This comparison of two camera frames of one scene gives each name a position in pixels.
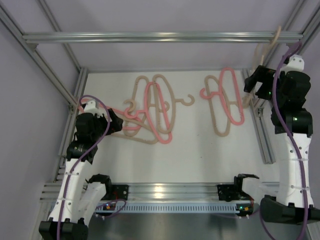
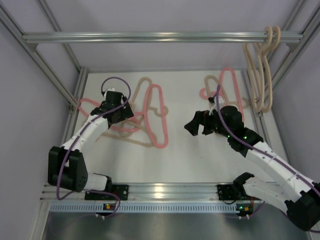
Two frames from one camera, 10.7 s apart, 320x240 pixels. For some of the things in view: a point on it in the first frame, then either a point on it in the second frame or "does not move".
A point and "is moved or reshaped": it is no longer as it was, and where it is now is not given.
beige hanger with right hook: (174, 102) → (263, 92)
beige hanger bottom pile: (151, 142) → (127, 137)
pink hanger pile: (218, 93) does not move
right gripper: (253, 80) → (206, 123)
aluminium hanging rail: (158, 37) does not move
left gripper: (114, 122) → (122, 113)
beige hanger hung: (247, 102) is moved or reshaped
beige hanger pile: (131, 112) → (150, 92)
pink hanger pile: (159, 137) → (138, 113)
